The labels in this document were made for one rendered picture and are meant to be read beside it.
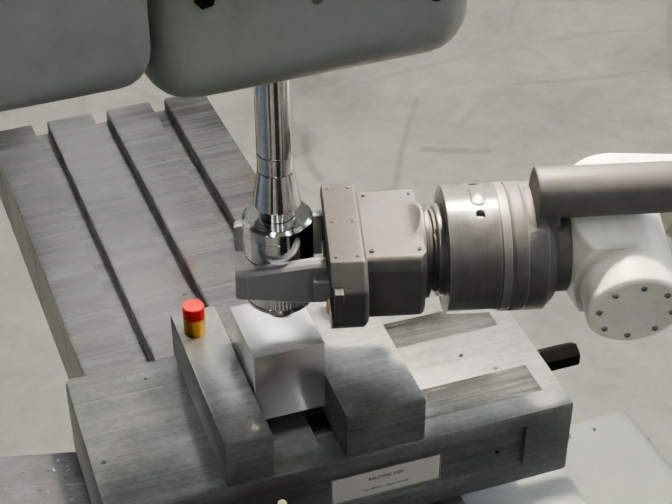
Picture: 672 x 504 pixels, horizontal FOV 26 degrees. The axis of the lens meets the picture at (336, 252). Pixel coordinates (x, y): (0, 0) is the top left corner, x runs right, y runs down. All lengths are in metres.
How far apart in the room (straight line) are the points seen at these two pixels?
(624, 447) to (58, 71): 0.87
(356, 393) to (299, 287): 0.10
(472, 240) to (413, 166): 2.17
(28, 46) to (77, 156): 0.78
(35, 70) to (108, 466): 0.40
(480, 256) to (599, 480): 0.51
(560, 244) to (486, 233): 0.05
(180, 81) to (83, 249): 0.60
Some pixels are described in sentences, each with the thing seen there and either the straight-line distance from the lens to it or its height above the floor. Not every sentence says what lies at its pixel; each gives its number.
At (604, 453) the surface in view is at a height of 0.72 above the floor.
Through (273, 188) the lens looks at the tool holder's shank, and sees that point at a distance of 0.93.
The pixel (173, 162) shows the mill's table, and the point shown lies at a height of 0.92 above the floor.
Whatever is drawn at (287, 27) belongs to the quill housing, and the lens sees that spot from 0.77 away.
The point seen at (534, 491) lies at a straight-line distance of 1.23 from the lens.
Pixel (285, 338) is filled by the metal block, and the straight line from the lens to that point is 1.02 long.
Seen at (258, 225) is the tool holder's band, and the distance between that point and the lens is 0.95.
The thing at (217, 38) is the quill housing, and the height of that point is 1.36.
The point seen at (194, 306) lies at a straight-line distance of 1.06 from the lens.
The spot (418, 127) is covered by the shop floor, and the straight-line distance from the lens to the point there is 3.25.
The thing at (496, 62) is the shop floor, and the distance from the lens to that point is 3.52.
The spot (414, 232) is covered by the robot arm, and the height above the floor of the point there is 1.15.
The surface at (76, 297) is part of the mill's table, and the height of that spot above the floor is 0.92.
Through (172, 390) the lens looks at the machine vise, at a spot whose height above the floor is 0.99.
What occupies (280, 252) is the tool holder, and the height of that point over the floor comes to 1.15.
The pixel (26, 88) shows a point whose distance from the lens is 0.72.
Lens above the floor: 1.72
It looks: 37 degrees down
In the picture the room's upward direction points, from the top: straight up
